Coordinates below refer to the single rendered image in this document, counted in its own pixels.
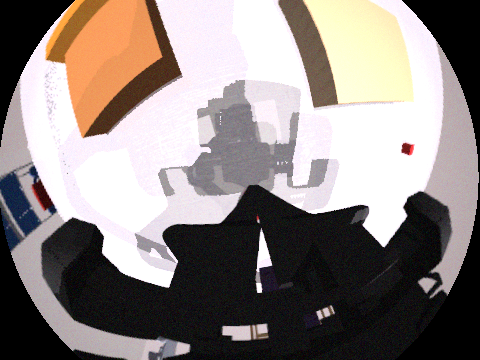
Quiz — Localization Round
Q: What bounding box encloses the orange square block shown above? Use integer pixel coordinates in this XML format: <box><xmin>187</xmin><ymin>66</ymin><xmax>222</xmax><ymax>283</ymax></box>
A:
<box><xmin>64</xmin><ymin>0</ymin><xmax>181</xmax><ymax>139</ymax></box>

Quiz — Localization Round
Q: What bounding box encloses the orange long bar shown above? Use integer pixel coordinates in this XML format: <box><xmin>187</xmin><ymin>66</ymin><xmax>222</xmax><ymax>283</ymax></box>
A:
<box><xmin>45</xmin><ymin>0</ymin><xmax>109</xmax><ymax>64</ymax></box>

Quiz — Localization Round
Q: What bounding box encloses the tan square block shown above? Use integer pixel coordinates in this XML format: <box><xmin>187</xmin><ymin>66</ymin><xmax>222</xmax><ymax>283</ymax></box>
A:
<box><xmin>277</xmin><ymin>0</ymin><xmax>415</xmax><ymax>108</ymax></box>

